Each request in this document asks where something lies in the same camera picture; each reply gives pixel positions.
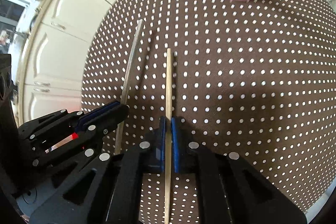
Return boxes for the wooden chopstick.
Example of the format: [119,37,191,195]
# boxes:
[164,48,173,224]
[114,19,143,155]

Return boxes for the cream lower kitchen cabinets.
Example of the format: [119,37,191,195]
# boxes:
[17,0,116,123]

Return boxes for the brown polka dot tablecloth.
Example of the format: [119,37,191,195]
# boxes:
[81,0,335,212]

